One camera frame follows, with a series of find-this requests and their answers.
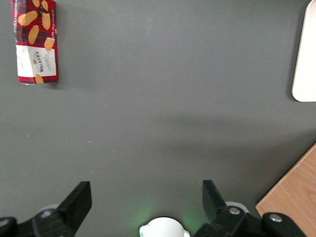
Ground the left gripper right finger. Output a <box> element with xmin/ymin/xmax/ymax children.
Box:
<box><xmin>192</xmin><ymin>180</ymin><xmax>307</xmax><ymax>237</ymax></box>

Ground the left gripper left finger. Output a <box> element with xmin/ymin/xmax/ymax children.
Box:
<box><xmin>0</xmin><ymin>181</ymin><xmax>93</xmax><ymax>237</ymax></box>

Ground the red tartan cookie box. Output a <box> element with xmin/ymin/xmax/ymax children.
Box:
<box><xmin>10</xmin><ymin>0</ymin><xmax>60</xmax><ymax>85</ymax></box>

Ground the white plastic tray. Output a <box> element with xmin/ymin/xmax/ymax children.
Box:
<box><xmin>291</xmin><ymin>0</ymin><xmax>316</xmax><ymax>102</ymax></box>

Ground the wooden drawer cabinet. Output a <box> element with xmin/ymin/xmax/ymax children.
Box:
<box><xmin>255</xmin><ymin>142</ymin><xmax>316</xmax><ymax>237</ymax></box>

